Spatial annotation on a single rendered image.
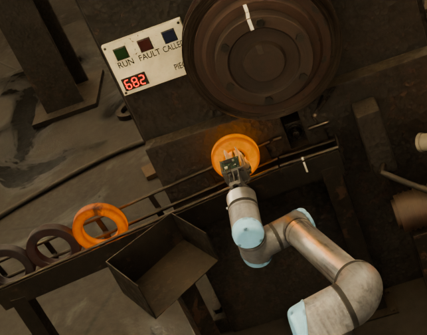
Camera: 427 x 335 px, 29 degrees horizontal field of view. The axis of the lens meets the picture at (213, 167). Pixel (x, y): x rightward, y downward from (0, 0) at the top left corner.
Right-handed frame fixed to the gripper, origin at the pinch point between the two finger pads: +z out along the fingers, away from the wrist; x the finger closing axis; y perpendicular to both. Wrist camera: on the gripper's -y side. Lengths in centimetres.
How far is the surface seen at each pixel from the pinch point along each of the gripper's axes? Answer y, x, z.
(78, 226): -5, 58, -4
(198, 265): -10.1, 19.6, -31.1
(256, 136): -1.8, -8.1, 5.1
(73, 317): -86, 101, 21
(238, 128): 3.0, -3.8, 6.4
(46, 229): -3, 68, -3
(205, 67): 34.8, -3.7, 2.7
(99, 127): -132, 105, 182
